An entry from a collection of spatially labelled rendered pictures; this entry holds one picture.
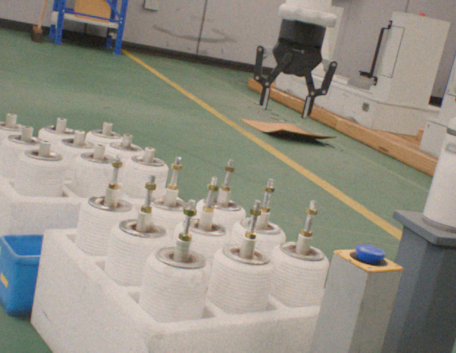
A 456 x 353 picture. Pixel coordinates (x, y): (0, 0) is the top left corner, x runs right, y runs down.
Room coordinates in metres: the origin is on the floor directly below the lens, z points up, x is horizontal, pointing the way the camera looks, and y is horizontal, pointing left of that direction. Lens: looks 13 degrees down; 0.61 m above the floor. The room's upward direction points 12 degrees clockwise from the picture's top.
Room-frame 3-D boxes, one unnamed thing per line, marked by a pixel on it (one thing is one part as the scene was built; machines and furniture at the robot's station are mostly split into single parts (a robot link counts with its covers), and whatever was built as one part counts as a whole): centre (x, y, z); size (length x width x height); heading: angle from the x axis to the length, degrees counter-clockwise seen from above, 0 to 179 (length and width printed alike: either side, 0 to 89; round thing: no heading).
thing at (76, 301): (1.12, 0.02, 0.09); 0.39 x 0.39 x 0.18; 38
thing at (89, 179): (1.44, 0.28, 0.16); 0.10 x 0.10 x 0.18
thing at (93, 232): (1.14, 0.19, 0.16); 0.10 x 0.10 x 0.18
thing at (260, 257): (1.02, -0.05, 0.25); 0.08 x 0.08 x 0.01
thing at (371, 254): (0.93, -0.22, 0.32); 0.04 x 0.04 x 0.02
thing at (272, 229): (1.19, -0.08, 0.25); 0.08 x 0.08 x 0.01
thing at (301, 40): (1.19, -0.07, 0.57); 0.08 x 0.08 x 0.09
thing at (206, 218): (1.12, 0.02, 0.26); 0.02 x 0.02 x 0.03
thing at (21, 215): (1.54, 0.34, 0.09); 0.39 x 0.39 x 0.18; 35
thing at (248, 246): (1.02, -0.05, 0.26); 0.02 x 0.02 x 0.03
